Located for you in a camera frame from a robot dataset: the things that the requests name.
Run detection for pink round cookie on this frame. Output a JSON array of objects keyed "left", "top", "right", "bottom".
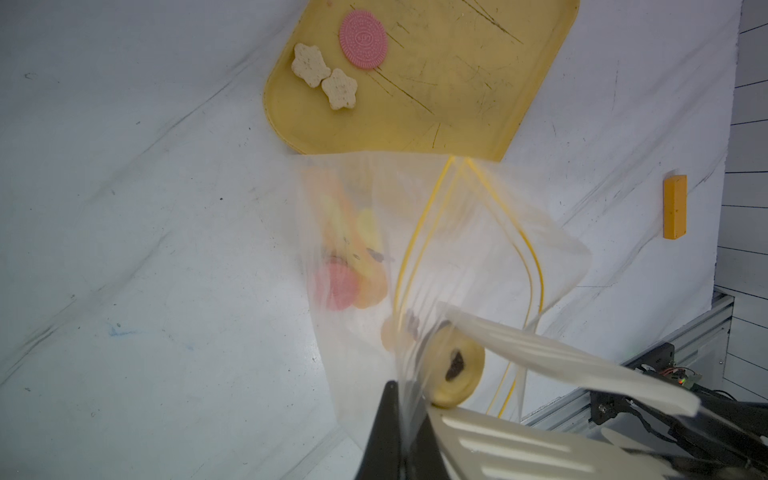
[{"left": 338, "top": 10, "right": 388, "bottom": 70}]

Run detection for white slotted kitchen tongs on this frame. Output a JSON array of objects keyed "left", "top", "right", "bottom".
[{"left": 427, "top": 305, "right": 702, "bottom": 479}]

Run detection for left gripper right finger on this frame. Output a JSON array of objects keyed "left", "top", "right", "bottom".
[{"left": 404, "top": 407, "right": 450, "bottom": 480}]

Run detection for yellow block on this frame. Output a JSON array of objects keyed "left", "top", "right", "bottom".
[{"left": 663, "top": 175, "right": 688, "bottom": 240}]

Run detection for yellow ring cookie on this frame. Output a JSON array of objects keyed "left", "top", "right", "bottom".
[{"left": 419, "top": 323, "right": 485, "bottom": 408}]

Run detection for beige flower cookie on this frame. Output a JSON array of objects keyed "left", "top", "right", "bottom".
[
  {"left": 291, "top": 43, "right": 332, "bottom": 88},
  {"left": 321, "top": 68, "right": 358, "bottom": 111}
]

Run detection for yellow plastic tray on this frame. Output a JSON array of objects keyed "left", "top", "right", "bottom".
[{"left": 263, "top": 1, "right": 579, "bottom": 161}]

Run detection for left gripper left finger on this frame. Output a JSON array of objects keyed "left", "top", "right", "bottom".
[{"left": 355, "top": 380, "right": 401, "bottom": 480}]

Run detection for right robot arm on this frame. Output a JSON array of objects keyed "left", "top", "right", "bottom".
[{"left": 625, "top": 387, "right": 767, "bottom": 479}]

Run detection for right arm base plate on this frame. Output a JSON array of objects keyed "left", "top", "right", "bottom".
[{"left": 587, "top": 341, "right": 676, "bottom": 427}]

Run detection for aluminium mounting rail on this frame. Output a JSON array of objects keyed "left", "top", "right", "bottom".
[{"left": 522, "top": 291, "right": 735, "bottom": 431}]

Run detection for clear resealable zip bag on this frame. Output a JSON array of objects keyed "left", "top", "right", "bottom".
[{"left": 295, "top": 152, "right": 590, "bottom": 446}]

